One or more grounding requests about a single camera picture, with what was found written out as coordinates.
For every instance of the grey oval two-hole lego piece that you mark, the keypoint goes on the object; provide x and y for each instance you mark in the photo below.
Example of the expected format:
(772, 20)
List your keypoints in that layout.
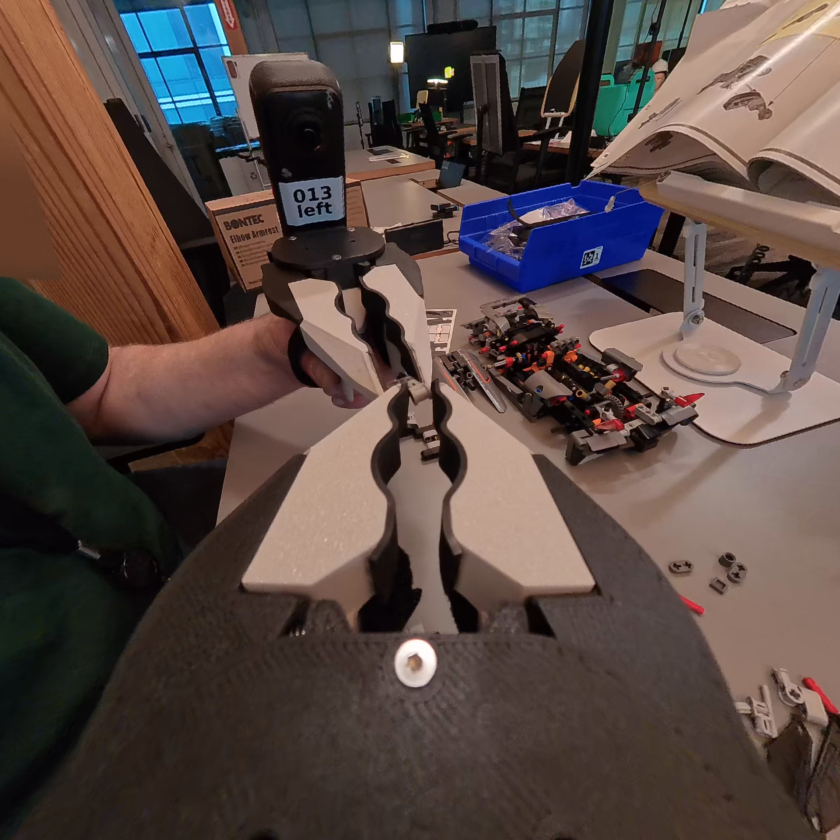
(680, 566)

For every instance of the brown cardboard box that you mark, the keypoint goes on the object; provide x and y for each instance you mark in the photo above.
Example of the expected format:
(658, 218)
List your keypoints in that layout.
(243, 236)

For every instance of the red lego pin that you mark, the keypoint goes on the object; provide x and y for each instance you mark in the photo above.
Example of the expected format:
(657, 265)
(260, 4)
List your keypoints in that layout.
(690, 604)

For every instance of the grey computer monitor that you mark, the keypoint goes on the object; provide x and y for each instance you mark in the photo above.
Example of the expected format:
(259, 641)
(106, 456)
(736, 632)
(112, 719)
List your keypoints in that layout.
(489, 98)

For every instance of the clear plastic parts bags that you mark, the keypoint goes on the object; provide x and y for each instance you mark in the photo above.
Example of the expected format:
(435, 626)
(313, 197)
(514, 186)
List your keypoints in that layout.
(512, 236)

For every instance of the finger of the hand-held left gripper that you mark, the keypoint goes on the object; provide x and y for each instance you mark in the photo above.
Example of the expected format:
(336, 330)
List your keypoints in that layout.
(403, 302)
(328, 341)

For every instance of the person's green shirt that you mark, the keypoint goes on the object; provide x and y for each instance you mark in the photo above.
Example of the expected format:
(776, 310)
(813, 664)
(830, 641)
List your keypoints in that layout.
(52, 459)

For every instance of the person's left forearm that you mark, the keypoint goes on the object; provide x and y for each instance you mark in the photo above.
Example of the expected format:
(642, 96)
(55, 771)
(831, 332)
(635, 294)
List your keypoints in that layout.
(164, 387)

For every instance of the partly built lego car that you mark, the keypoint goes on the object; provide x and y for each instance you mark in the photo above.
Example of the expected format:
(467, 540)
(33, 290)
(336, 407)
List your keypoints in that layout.
(564, 387)

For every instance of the light grey lego joint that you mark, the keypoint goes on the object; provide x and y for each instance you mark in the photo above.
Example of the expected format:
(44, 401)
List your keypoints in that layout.
(418, 392)

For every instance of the black wall screen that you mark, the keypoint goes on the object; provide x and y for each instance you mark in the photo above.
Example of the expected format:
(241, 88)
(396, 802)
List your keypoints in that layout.
(446, 65)

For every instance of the red hanging sign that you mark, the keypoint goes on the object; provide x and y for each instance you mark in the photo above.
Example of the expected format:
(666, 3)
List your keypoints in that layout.
(228, 19)

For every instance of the white book stand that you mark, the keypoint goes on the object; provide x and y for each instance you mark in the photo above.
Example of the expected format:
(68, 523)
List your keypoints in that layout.
(630, 341)

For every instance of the black white lego sub-assembly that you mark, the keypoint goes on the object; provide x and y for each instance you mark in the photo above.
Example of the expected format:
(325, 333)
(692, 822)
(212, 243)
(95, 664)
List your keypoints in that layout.
(430, 449)

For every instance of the pile of loose lego pieces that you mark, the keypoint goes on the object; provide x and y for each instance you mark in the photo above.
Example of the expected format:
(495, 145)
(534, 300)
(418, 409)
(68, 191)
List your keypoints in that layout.
(814, 709)

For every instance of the black pole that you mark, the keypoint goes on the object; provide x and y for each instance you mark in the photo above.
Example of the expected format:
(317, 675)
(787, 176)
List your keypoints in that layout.
(590, 85)

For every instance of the person's left hand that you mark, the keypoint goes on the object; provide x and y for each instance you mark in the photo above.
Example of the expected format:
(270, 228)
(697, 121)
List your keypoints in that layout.
(272, 354)

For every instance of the wooden pillar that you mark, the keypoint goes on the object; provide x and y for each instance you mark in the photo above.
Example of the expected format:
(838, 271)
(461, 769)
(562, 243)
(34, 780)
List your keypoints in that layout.
(98, 164)

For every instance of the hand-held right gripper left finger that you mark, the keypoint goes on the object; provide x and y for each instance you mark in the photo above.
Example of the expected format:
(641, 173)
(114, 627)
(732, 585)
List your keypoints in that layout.
(321, 525)

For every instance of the white board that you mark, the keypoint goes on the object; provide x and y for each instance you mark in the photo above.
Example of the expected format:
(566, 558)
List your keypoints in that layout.
(239, 85)

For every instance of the dark leaning board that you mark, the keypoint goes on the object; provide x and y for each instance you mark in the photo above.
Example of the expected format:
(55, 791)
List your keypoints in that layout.
(170, 197)

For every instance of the blue storage bin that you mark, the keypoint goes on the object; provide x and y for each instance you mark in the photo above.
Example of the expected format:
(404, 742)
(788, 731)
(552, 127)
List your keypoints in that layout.
(551, 262)

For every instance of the white sticker sheet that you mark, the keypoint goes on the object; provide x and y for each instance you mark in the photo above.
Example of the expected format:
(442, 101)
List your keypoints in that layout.
(441, 334)

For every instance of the open instruction booklet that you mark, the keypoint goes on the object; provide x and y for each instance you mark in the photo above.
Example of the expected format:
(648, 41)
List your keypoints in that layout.
(754, 65)

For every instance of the black desktop device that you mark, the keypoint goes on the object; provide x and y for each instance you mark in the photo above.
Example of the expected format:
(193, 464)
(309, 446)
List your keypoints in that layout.
(417, 237)

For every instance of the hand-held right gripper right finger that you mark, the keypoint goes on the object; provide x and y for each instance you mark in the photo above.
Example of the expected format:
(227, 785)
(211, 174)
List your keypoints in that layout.
(518, 525)

